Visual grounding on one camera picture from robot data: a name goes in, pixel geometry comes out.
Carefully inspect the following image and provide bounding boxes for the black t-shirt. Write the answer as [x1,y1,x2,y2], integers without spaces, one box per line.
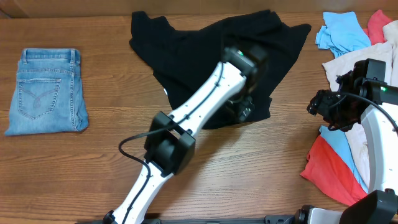
[129,10,312,122]

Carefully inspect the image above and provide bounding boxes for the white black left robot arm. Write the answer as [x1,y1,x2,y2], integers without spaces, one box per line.
[103,45,268,224]

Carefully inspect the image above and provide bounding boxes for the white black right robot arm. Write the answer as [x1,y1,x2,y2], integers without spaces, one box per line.
[288,58,397,224]

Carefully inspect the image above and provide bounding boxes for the red shirt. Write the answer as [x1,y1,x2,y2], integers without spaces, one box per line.
[300,9,397,206]

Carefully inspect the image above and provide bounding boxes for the beige pink shirt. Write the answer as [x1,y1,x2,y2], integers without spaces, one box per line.
[322,19,398,190]

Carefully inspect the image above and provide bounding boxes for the light blue shirt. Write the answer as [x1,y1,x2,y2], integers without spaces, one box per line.
[315,12,371,193]

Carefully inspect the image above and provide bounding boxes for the folded blue denim jeans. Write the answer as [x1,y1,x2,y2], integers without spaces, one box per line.
[5,48,89,136]

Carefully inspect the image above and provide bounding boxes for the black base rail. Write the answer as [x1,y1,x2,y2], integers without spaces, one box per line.
[76,213,296,224]

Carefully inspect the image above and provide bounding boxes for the brown cardboard back wall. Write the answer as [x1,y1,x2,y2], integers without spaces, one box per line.
[1,0,397,19]

